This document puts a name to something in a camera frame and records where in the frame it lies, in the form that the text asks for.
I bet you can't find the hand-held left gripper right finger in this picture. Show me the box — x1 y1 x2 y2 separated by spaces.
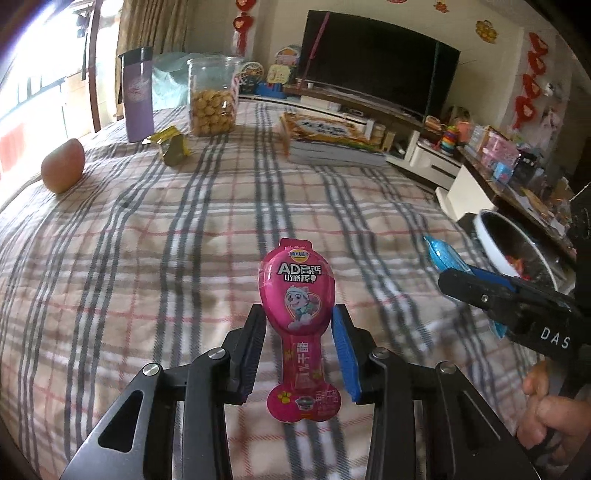
331 303 541 480

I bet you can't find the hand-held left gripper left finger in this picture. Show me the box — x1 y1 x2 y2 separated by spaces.
60 304 269 480

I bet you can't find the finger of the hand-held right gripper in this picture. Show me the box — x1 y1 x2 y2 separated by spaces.
467 264 557 302
438 267 559 334

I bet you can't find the blue wrapper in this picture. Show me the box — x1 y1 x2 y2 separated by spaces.
422 234 507 341

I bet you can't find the pink spoon-shaped wrapper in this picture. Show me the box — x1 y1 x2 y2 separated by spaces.
259 237 343 424

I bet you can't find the person's right hand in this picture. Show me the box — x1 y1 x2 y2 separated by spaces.
516 359 591 459

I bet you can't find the orange wrapper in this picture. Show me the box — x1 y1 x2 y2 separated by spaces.
504 252 533 280

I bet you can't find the white television cabinet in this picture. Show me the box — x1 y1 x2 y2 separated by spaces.
238 85 578 259

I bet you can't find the pink toy box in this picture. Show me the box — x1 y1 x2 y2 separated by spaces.
475 124 521 172

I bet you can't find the yellow green wrapper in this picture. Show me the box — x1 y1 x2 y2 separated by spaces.
143 127 193 166

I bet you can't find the black flat television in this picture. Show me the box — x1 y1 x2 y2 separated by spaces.
295 10 461 123

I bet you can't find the clear cookie jar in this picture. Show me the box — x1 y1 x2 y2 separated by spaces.
186 55 242 138

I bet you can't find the blue toy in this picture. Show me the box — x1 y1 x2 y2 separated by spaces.
256 80 288 99

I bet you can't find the ferris wheel toy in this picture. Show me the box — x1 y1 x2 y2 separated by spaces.
235 62 265 96

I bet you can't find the purple tumbler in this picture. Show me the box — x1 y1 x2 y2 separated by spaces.
117 46 156 143

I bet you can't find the teal cover cloth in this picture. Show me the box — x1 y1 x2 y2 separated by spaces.
150 52 195 112

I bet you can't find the cartoon toy sign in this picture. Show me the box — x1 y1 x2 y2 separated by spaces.
268 44 303 88

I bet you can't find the red hanging decoration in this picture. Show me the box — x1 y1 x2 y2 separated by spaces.
232 0 256 55

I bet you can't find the beige curtain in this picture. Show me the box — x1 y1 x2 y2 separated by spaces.
115 0 193 58

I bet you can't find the balcony sliding door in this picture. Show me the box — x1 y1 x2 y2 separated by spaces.
0 0 126 139

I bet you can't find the stacking ring toy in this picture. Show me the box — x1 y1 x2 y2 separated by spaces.
438 126 463 156

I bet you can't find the red wall decoration string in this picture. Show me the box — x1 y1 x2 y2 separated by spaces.
512 31 551 133

